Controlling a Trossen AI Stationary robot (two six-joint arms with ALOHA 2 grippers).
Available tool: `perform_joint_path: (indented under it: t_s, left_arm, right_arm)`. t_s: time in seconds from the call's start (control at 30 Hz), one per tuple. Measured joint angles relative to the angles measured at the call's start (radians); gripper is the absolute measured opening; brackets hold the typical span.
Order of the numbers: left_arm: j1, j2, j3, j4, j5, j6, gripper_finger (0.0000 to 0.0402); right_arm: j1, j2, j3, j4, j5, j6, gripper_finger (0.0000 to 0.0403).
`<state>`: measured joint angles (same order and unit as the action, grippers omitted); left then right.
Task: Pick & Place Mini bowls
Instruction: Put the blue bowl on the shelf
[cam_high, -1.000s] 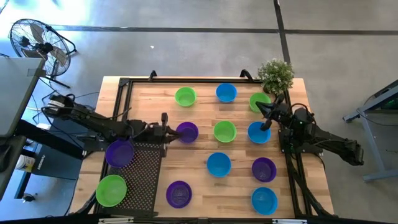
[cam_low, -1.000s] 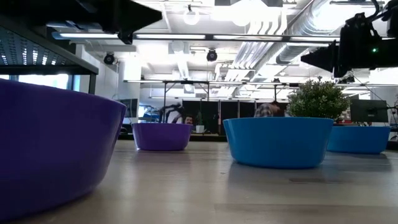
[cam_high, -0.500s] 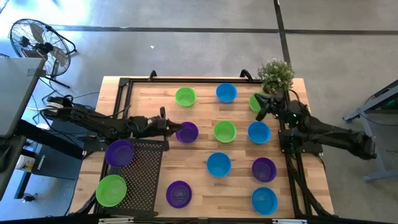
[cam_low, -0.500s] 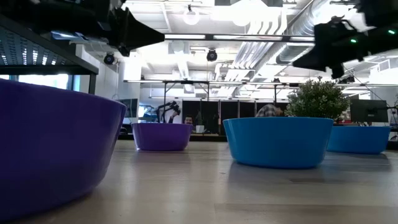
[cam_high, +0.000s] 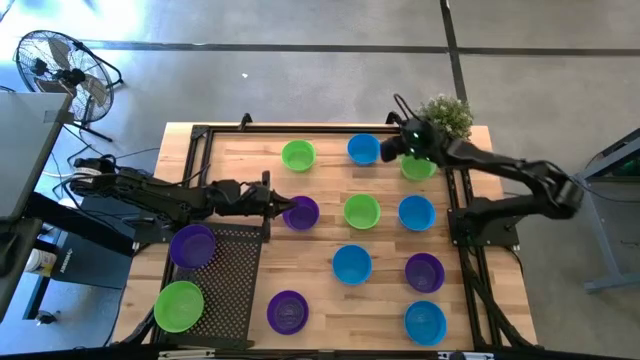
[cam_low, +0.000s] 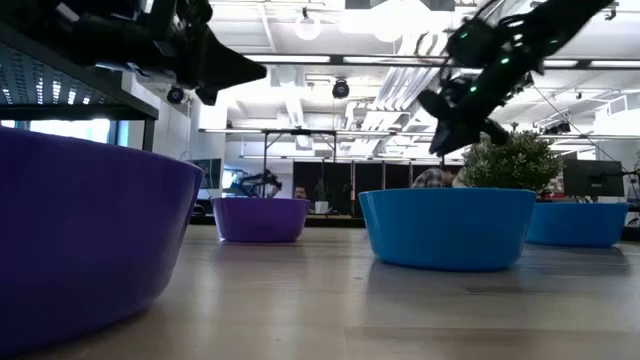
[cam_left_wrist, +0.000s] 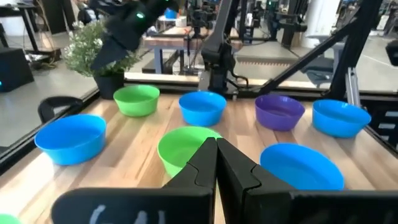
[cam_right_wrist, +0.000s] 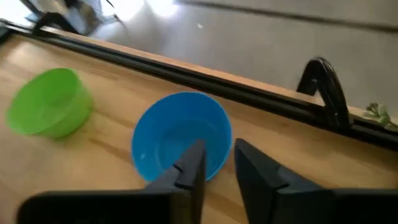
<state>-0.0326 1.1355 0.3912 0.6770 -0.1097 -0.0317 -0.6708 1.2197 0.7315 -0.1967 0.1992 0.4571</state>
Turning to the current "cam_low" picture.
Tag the artificial potted green plant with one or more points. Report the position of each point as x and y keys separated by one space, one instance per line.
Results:
x=525 y=165

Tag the blue plastic mini bowl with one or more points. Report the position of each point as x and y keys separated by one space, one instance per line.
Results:
x=580 y=225
x=445 y=230

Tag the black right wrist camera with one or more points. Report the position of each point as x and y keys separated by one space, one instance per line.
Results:
x=472 y=42

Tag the black computer monitor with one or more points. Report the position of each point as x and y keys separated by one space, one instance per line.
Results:
x=592 y=177

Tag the black aluminium table frame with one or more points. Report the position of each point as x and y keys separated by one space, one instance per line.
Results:
x=335 y=221

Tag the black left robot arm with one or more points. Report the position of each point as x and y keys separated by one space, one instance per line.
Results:
x=90 y=30

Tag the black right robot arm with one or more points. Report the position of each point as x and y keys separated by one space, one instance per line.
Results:
x=560 y=30

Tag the black perforated metal shelf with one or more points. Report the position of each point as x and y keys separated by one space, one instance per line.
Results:
x=30 y=85

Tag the black round ceiling camera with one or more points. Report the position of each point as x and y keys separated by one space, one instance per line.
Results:
x=340 y=89
x=175 y=94

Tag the black partition wall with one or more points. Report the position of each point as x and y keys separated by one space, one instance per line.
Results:
x=370 y=185

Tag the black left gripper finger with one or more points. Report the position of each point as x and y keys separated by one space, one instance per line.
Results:
x=220 y=79
x=220 y=52

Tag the overhead light bar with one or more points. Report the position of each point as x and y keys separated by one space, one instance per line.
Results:
x=300 y=58

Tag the black metal frame stand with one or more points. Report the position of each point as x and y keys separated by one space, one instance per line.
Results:
x=300 y=132

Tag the purple plastic mini bowl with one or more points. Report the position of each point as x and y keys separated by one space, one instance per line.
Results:
x=75 y=225
x=260 y=222

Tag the small white cup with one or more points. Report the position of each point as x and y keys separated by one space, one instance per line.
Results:
x=321 y=207

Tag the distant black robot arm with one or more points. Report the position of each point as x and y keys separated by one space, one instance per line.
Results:
x=257 y=182

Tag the black ceiling spotlight cluster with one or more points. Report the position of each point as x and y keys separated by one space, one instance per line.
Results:
x=557 y=128

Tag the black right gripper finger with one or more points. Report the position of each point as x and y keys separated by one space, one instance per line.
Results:
x=467 y=132
x=442 y=125

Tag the person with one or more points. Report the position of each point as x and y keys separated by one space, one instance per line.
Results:
x=300 y=192
x=432 y=179

